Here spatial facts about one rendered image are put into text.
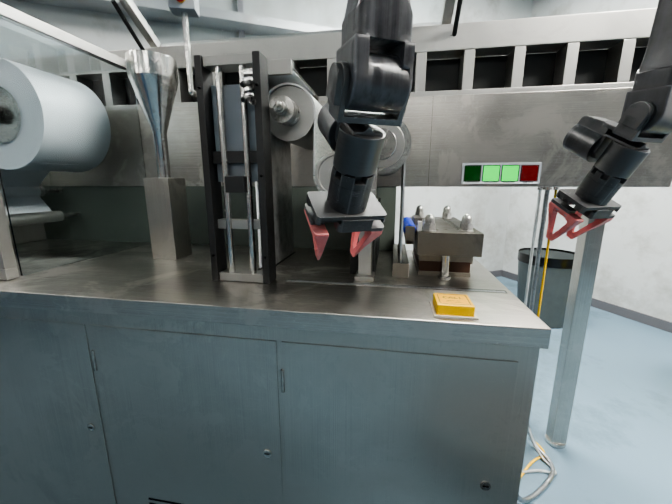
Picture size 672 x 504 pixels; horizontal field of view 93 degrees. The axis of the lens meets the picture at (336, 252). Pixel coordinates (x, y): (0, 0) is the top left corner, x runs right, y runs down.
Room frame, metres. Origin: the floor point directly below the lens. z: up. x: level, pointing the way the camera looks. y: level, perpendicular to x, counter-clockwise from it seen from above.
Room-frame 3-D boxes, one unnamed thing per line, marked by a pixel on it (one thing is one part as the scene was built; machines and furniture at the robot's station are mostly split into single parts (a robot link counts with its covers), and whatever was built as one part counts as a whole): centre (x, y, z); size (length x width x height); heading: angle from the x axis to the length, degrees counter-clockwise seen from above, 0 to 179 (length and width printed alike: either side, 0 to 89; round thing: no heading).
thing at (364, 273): (0.84, -0.08, 1.05); 0.06 x 0.05 x 0.31; 170
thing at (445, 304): (0.62, -0.24, 0.91); 0.07 x 0.07 x 0.02; 80
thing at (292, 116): (0.89, 0.13, 1.33); 0.06 x 0.06 x 0.06; 80
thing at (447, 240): (1.00, -0.32, 1.00); 0.40 x 0.16 x 0.06; 170
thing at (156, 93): (1.10, 0.57, 1.18); 0.14 x 0.14 x 0.57
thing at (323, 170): (1.02, -0.02, 1.17); 0.26 x 0.12 x 0.12; 170
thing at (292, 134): (1.05, 0.10, 1.33); 0.25 x 0.14 x 0.14; 170
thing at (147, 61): (1.10, 0.57, 1.50); 0.14 x 0.14 x 0.06
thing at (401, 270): (0.98, -0.20, 0.92); 0.28 x 0.04 x 0.04; 170
